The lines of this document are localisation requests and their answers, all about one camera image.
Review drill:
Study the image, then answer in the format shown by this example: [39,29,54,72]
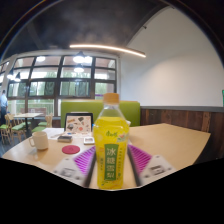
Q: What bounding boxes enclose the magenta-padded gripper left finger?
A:
[53,145,98,188]

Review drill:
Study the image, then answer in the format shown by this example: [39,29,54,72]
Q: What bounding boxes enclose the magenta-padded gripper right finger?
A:
[127,143,178,188]

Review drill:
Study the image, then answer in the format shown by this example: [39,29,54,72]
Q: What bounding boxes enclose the yellow drink bottle orange cap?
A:
[92,92,131,190]

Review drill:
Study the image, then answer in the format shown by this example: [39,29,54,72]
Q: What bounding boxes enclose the flat round red coaster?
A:
[61,144,81,155]

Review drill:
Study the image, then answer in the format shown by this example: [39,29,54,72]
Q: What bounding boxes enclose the small dark box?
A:
[57,134,74,144]

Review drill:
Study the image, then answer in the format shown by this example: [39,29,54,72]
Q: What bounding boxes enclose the small white card case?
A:
[83,136,96,146]

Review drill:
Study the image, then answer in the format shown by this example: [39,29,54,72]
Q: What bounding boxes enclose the open white book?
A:
[43,127,66,140]

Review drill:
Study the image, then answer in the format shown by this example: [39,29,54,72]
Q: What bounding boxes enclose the white ceramic mug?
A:
[28,130,50,151]

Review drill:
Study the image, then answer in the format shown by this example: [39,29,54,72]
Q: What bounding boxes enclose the black tablet with stickers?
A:
[64,112,95,136]

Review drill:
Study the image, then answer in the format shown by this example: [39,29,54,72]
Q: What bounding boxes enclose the green upholstered booth bench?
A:
[60,99,142,128]

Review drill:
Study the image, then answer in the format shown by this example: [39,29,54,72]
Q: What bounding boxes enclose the wooden dining table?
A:
[13,112,45,135]

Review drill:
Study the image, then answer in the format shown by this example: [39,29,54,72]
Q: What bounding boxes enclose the wooden chairs with green seats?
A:
[0,113,54,145]

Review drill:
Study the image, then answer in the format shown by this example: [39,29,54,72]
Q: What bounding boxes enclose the person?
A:
[0,89,9,118]

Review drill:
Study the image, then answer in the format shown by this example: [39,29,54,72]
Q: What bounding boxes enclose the pendant ceiling lamps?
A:
[6,50,94,83]

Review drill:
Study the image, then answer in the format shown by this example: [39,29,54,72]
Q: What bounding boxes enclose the long curved light strip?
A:
[69,43,147,59]

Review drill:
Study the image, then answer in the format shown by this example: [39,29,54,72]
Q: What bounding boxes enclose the dark-framed window wall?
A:
[0,54,118,118]

